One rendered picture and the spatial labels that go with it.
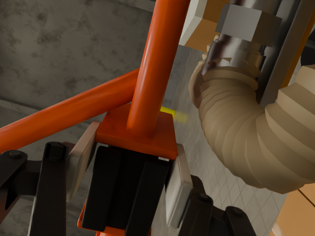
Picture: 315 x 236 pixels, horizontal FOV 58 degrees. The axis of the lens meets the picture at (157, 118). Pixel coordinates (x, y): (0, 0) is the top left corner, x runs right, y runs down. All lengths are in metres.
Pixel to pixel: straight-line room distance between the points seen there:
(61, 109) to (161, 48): 0.10
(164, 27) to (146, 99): 0.05
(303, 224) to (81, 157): 1.05
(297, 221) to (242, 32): 1.03
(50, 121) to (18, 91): 11.53
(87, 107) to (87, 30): 9.78
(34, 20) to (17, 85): 2.56
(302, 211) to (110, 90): 1.02
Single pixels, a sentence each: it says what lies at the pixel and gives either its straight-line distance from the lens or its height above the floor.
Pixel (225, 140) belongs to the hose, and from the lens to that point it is 0.16.
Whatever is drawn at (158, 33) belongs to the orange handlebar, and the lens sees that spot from 0.19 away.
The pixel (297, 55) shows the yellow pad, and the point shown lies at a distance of 0.30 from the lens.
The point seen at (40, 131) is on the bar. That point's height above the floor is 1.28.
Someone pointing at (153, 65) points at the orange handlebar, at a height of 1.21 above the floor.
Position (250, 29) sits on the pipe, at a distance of 0.21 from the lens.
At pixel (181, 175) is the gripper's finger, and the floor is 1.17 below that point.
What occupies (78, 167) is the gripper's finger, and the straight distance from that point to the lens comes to 0.17.
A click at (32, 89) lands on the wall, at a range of 11.48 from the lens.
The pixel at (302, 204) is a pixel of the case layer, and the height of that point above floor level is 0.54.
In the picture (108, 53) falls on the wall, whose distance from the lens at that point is 10.00.
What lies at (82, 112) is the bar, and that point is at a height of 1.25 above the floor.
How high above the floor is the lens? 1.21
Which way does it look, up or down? 5 degrees down
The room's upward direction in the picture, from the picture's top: 74 degrees counter-clockwise
